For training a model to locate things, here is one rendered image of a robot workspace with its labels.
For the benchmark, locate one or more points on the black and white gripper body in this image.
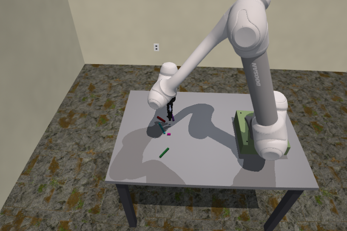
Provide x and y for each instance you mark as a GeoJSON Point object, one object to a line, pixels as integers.
{"type": "Point", "coordinates": [171, 101]}

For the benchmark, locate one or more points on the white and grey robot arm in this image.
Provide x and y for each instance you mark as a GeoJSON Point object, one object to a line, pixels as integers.
{"type": "Point", "coordinates": [246, 27]}

